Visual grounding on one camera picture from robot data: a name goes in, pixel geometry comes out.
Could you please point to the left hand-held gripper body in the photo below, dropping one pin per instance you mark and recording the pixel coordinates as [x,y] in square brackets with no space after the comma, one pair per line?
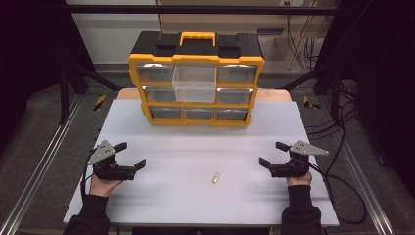
[109,171]

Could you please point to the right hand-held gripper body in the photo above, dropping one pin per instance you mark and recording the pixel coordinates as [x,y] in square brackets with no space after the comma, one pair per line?
[293,164]

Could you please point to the small brass metal piece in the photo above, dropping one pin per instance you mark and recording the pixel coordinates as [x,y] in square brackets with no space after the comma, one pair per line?
[216,178]

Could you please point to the large clear plastic drawer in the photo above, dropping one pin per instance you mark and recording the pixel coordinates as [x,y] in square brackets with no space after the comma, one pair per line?
[194,83]

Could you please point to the person's left hand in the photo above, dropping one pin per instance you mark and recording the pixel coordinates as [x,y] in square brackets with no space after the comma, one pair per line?
[102,186]

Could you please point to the person's right hand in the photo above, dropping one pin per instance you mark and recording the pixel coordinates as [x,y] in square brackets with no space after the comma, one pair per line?
[300,180]

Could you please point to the yellow black hazard tape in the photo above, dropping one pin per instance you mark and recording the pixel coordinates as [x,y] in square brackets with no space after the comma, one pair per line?
[100,102]
[310,103]

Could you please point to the wooden table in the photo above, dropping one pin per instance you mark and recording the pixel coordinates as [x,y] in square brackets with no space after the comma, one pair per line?
[274,95]

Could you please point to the white table board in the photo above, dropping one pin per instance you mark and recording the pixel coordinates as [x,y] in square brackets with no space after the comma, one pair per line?
[195,150]

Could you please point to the black metal stand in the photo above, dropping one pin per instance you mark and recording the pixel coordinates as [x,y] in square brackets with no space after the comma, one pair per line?
[334,94]
[65,94]

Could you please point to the set of small closed drawers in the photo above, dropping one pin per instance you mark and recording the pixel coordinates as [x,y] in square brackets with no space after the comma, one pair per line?
[236,73]

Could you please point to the black curtain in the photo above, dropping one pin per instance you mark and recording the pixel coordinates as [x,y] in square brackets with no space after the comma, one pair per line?
[29,49]
[385,81]

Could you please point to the yellow black organizer case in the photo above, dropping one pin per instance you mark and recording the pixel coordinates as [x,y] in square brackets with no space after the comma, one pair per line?
[195,49]

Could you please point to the black metal crossbar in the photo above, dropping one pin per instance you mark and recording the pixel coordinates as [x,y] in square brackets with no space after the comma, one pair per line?
[195,9]

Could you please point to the aluminium frame rail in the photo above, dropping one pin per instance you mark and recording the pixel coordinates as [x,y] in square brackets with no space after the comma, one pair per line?
[365,192]
[36,176]

